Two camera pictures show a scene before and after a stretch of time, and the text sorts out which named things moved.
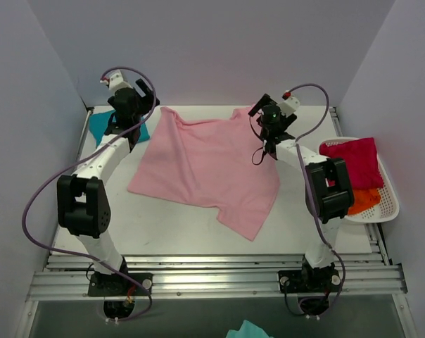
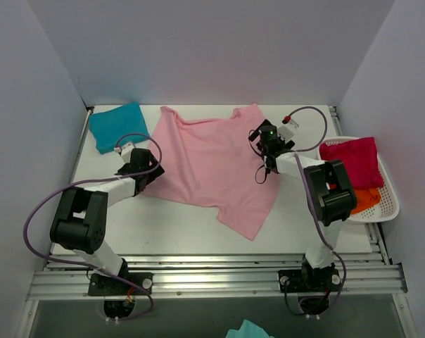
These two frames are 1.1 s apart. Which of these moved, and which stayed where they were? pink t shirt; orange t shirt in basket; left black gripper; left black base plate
Moved: left black gripper
Stayed: orange t shirt in basket; pink t shirt; left black base plate
